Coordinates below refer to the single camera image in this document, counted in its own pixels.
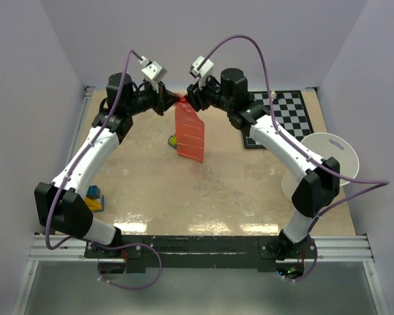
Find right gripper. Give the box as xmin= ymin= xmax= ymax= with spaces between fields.
xmin=184 ymin=72 xmax=234 ymax=112

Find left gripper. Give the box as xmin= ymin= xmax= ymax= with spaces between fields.
xmin=125 ymin=79 xmax=180 ymax=116

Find red trash bag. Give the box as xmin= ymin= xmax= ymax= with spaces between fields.
xmin=174 ymin=96 xmax=205 ymax=162

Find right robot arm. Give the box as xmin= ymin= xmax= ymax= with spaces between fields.
xmin=186 ymin=68 xmax=340 ymax=259

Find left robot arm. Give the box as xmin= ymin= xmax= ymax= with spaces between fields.
xmin=34 ymin=73 xmax=180 ymax=257

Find white trash bin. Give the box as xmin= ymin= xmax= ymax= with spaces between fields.
xmin=280 ymin=132 xmax=360 ymax=206

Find colourful toy block car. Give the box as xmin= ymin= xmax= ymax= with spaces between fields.
xmin=167 ymin=135 xmax=177 ymax=149

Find black white chessboard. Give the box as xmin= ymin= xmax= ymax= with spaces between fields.
xmin=242 ymin=91 xmax=314 ymax=150

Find yellow blue toy blocks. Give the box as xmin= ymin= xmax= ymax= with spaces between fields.
xmin=85 ymin=185 xmax=104 ymax=212

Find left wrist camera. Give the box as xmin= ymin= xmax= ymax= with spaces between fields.
xmin=139 ymin=56 xmax=167 ymax=94

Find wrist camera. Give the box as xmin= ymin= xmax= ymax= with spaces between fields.
xmin=190 ymin=56 xmax=214 ymax=89
xmin=139 ymin=56 xmax=167 ymax=94

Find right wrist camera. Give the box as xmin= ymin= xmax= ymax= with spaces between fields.
xmin=190 ymin=56 xmax=214 ymax=89

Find aluminium left side rail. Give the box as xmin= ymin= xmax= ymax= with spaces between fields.
xmin=62 ymin=85 xmax=96 ymax=172

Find aluminium rail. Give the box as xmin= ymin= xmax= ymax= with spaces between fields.
xmin=28 ymin=235 xmax=374 ymax=263
xmin=62 ymin=85 xmax=96 ymax=172

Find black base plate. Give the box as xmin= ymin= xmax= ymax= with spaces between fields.
xmin=85 ymin=235 xmax=317 ymax=274

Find aluminium front rail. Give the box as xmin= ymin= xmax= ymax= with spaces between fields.
xmin=28 ymin=235 xmax=374 ymax=263

